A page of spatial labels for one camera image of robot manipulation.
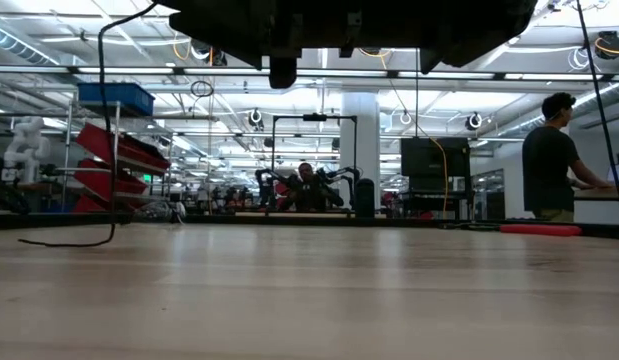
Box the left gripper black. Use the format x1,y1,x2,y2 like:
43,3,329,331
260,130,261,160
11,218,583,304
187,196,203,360
156,0,539,90

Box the thin black cord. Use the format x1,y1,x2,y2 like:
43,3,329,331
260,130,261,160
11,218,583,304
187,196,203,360
17,1,158,249

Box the white square column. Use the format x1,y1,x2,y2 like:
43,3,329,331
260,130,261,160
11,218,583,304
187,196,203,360
340,92,382,211

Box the person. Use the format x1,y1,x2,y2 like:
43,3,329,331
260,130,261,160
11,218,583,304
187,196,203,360
521,92,615,224
288,162,331,212

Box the black monitor cart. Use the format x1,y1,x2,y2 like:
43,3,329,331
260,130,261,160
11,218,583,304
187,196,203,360
400,137,473,217

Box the black cylinder stand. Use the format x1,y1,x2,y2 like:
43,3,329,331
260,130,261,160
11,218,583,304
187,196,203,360
355,178,376,219

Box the blue plastic storage bin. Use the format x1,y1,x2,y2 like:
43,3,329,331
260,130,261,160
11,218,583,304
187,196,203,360
77,82,156,117

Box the red plastic storage bin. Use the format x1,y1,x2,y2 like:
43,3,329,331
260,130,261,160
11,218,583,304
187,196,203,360
76,123,171,175
72,194,111,215
73,158,149,201

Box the thin black slanted pole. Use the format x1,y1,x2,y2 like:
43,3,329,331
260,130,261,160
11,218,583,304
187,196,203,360
576,0,619,225

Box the metal shelf rack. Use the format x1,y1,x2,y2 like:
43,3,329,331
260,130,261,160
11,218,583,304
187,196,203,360
58,99,176,215

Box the wooden table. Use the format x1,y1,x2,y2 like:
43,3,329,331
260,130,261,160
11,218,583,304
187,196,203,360
571,184,619,225

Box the black background station frame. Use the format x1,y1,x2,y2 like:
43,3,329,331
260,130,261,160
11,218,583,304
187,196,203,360
271,113,359,211

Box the black ceiling cable reel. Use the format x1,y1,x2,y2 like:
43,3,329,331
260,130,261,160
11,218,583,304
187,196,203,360
191,38,229,67
595,30,619,61

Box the hanging black cable loop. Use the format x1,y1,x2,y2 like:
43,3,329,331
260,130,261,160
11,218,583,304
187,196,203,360
190,79,215,99

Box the yellow hanging cable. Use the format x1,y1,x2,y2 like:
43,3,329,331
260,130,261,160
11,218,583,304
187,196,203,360
358,48,449,215

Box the red-handled pliers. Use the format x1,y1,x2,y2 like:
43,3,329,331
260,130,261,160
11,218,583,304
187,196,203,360
441,222,584,238

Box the black equipment with hose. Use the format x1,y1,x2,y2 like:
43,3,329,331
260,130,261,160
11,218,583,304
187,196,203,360
0,157,33,216

